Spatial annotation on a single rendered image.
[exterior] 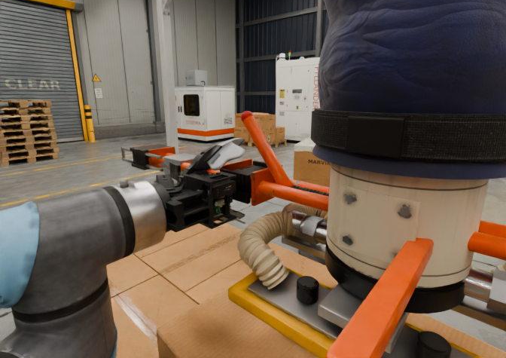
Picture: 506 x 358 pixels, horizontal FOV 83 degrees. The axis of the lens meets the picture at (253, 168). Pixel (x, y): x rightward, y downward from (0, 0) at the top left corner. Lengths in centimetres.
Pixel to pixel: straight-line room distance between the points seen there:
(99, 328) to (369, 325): 29
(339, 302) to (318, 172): 180
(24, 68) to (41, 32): 116
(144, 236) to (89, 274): 7
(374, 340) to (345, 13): 28
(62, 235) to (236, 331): 37
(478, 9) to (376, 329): 24
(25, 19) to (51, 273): 1029
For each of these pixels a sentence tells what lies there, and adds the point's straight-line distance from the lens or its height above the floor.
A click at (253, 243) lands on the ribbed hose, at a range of 42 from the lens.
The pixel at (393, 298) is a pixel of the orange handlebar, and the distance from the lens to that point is 24.
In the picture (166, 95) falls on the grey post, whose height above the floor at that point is 139.
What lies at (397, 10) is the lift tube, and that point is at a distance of 30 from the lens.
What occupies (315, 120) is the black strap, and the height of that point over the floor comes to 134.
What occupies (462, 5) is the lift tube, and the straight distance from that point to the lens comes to 30.
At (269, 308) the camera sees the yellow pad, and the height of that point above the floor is 110.
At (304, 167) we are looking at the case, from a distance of 215.
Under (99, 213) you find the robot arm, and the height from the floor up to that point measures 124.
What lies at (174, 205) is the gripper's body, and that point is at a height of 123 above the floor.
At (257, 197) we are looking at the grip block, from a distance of 49.
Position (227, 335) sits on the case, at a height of 95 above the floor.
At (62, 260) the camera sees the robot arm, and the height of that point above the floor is 121.
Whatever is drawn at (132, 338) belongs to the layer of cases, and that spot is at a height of 54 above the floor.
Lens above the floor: 136
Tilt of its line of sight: 14 degrees down
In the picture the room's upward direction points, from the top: straight up
